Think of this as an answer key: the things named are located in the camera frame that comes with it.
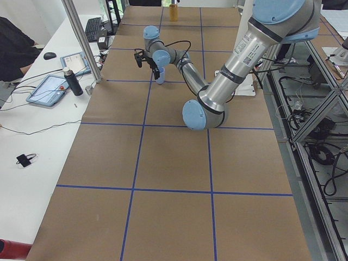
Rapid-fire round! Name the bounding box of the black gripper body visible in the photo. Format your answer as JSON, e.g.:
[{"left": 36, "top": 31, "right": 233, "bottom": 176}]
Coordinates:
[{"left": 134, "top": 48, "right": 158, "bottom": 69}]

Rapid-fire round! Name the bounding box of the light blue plastic cup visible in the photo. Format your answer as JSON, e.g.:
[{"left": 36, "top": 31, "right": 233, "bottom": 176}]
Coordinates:
[{"left": 156, "top": 67, "right": 165, "bottom": 84}]

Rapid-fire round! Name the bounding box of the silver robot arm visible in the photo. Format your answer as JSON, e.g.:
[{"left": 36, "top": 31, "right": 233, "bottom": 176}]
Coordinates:
[{"left": 134, "top": 0, "right": 322, "bottom": 131}]

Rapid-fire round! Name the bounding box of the yellow wooden cup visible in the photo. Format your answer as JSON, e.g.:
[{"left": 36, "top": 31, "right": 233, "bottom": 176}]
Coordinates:
[{"left": 169, "top": 4, "right": 178, "bottom": 22}]

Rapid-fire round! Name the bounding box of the black box on desk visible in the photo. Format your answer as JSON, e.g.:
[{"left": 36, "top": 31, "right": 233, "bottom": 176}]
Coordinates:
[{"left": 97, "top": 36, "right": 109, "bottom": 50}]

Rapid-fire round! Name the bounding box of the black computer keyboard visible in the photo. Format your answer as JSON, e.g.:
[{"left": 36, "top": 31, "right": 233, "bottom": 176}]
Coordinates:
[{"left": 85, "top": 17, "right": 102, "bottom": 42}]

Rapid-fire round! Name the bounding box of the black water bottle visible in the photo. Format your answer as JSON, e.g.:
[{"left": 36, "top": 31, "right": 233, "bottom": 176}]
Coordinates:
[{"left": 63, "top": 67, "right": 83, "bottom": 96}]

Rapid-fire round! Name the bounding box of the black computer mouse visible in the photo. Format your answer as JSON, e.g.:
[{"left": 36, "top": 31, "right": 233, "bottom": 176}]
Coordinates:
[{"left": 43, "top": 52, "right": 57, "bottom": 60}]

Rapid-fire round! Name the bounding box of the blue teach pendant tablet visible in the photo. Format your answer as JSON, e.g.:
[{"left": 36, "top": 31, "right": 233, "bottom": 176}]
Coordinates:
[{"left": 26, "top": 75, "right": 69, "bottom": 107}]

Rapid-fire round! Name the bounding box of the seated person in black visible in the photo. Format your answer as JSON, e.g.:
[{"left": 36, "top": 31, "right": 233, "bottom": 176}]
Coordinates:
[{"left": 1, "top": 17, "right": 41, "bottom": 82}]

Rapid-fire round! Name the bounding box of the small black adapter device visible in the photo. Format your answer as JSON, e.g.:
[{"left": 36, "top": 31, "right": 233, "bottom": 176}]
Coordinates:
[{"left": 16, "top": 153, "right": 37, "bottom": 167}]

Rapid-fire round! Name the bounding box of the red object at edge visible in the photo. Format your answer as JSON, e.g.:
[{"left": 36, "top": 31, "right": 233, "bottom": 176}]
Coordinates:
[{"left": 1, "top": 239, "right": 32, "bottom": 260}]

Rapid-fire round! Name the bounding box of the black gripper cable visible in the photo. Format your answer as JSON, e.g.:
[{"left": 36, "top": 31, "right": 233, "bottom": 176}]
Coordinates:
[{"left": 163, "top": 40, "right": 192, "bottom": 59}]

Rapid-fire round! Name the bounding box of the aluminium frame post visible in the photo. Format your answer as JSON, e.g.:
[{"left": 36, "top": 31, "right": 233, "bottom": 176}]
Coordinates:
[{"left": 61, "top": 0, "right": 102, "bottom": 83}]

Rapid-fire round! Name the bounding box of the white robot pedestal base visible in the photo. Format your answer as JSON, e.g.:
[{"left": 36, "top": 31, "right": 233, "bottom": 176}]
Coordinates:
[{"left": 214, "top": 0, "right": 258, "bottom": 97}]

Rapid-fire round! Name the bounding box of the aluminium truss frame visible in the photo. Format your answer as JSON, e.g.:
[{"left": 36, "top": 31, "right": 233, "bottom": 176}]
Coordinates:
[{"left": 255, "top": 16, "right": 348, "bottom": 261}]

